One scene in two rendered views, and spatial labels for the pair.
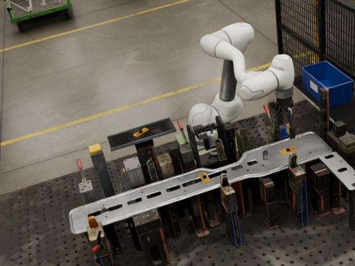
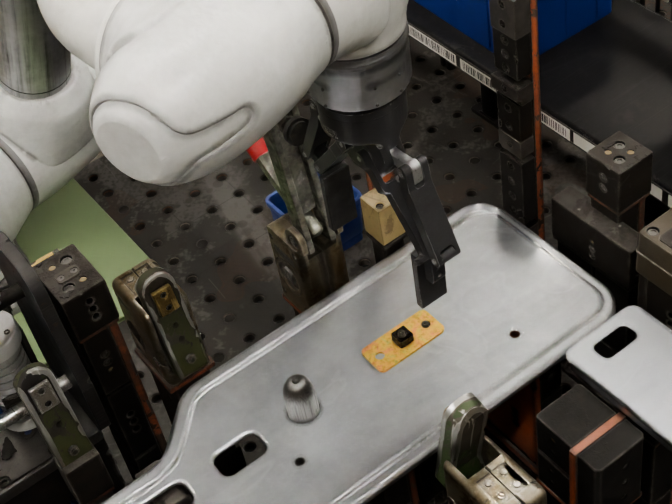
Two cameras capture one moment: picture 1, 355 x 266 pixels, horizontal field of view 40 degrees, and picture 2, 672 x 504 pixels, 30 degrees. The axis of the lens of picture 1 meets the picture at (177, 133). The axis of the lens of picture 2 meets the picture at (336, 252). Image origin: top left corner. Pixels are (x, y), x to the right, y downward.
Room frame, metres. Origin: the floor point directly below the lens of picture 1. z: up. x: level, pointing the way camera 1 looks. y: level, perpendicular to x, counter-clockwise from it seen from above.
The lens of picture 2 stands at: (1.29, -0.24, 1.99)
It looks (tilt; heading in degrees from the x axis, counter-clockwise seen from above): 46 degrees down; 341
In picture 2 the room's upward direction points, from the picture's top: 12 degrees counter-clockwise
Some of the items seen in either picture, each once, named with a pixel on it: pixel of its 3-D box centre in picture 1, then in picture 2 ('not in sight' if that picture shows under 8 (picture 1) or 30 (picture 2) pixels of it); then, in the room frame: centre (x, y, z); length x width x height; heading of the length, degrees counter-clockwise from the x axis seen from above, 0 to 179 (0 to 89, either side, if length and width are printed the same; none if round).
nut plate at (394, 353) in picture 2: (288, 150); (402, 337); (2.05, -0.55, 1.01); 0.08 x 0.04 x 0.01; 100
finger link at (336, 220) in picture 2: (279, 119); (338, 197); (2.12, -0.53, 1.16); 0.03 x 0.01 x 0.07; 100
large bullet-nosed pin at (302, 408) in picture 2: (265, 155); (300, 399); (2.03, -0.42, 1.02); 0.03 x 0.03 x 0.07
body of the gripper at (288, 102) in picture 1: (284, 103); (365, 125); (2.05, -0.55, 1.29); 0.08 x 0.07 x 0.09; 10
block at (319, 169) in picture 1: (319, 190); (586, 503); (1.88, -0.65, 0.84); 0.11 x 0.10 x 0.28; 10
